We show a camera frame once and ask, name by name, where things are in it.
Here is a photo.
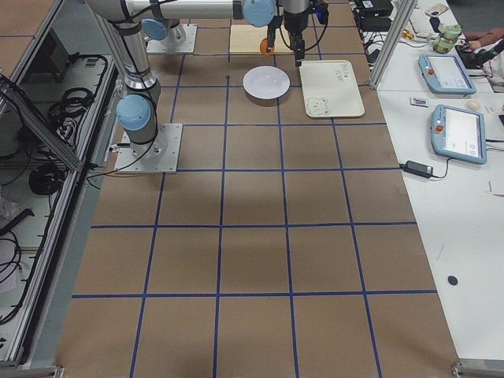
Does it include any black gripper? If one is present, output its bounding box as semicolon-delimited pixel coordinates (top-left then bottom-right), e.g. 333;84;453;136
265;1;329;67

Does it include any orange fruit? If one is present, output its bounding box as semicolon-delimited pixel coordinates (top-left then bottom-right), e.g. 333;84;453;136
260;39;275;56

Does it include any white round plate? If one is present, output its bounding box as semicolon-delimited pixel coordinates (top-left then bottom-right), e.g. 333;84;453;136
243;65;290;99

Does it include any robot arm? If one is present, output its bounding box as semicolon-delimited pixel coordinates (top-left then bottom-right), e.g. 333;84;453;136
142;18;187;46
87;1;329;163

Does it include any cream bear tray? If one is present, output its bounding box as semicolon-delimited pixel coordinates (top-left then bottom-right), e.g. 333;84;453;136
299;60;365;118

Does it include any bamboo cutting board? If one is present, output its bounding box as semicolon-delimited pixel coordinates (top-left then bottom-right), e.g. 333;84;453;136
229;24;292;55

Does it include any far teach pendant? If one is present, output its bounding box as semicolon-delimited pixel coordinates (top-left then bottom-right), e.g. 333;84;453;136
418;54;476;95

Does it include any teach pendant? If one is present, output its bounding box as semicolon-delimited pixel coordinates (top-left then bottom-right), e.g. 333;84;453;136
430;105;487;165
418;54;476;95

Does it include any black power adapter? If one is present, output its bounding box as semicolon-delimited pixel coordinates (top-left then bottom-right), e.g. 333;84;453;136
399;161;433;179

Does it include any near teach pendant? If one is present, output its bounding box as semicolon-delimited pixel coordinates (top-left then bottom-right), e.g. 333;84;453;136
430;105;487;165

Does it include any aluminium frame post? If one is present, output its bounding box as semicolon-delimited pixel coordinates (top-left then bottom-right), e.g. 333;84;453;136
369;0;417;90

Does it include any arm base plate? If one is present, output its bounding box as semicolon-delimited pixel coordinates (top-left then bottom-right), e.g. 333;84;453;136
114;123;183;174
144;24;198;55

